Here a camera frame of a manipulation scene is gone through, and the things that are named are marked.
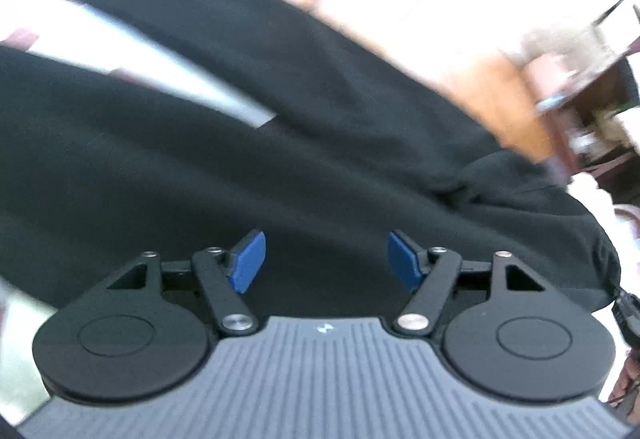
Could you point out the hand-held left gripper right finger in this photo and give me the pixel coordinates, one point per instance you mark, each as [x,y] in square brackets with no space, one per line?
[406,261]

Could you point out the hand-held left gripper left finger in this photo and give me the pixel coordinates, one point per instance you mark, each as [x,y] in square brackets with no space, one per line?
[247,264]

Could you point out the black pants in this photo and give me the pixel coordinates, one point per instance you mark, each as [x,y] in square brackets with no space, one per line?
[200,194]

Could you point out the brown white checkered blanket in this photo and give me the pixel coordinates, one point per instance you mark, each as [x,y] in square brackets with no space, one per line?
[150,64]

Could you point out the dark wooden furniture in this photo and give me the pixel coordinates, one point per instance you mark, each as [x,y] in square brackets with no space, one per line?
[560,84]

